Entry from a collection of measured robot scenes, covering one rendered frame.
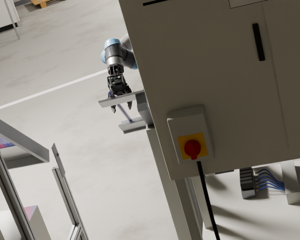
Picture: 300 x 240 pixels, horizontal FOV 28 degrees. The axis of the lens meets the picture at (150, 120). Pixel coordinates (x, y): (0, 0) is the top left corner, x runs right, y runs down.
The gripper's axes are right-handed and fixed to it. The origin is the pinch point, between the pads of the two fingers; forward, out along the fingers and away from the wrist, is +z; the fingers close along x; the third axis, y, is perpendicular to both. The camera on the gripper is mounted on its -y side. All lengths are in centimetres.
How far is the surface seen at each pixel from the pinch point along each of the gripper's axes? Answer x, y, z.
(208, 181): 29.9, -6.5, 38.1
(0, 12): -242, -438, -477
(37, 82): -138, -288, -230
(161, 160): 11.3, -16.9, 19.7
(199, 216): 24, 2, 55
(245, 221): 41, 13, 64
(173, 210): 10, -38, 36
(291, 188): 59, 13, 55
